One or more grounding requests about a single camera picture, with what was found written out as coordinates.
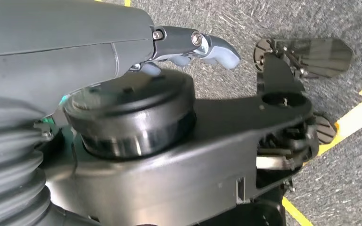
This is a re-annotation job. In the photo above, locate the yellow floor tape square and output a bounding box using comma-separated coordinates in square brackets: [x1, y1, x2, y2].
[280, 79, 362, 226]

